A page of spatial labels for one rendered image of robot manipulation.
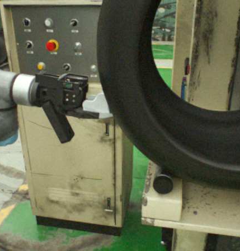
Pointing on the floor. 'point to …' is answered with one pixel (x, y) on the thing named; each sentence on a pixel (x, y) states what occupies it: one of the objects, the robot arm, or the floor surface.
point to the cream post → (210, 76)
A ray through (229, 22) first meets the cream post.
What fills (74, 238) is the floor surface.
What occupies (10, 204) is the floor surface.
